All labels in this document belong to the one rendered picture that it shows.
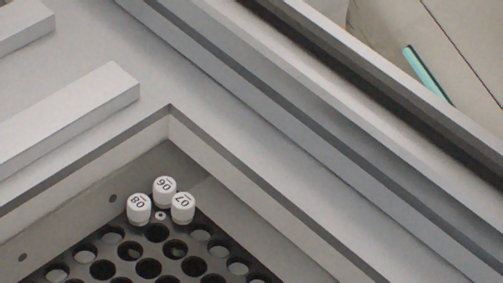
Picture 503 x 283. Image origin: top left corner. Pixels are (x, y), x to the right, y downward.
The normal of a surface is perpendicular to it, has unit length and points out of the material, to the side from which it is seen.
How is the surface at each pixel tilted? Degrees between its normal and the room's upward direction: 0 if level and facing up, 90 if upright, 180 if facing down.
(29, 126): 0
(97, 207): 90
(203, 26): 90
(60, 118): 0
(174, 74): 0
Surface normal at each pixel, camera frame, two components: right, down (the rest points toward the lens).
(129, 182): 0.70, 0.58
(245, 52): -0.71, 0.49
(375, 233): 0.09, -0.66
